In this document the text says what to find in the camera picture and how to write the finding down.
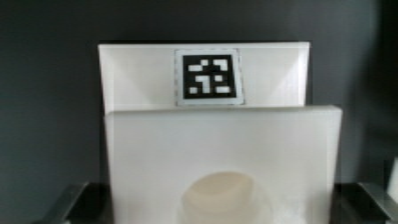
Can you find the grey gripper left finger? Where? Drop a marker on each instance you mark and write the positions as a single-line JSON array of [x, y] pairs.
[[64, 211]]

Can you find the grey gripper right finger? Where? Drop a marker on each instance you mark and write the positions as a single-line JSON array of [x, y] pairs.
[[362, 204]]

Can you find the white lamp base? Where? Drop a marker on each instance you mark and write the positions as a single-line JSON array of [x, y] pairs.
[[220, 146]]

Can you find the white lamp bulb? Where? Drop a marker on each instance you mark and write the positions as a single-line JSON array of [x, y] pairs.
[[393, 181]]

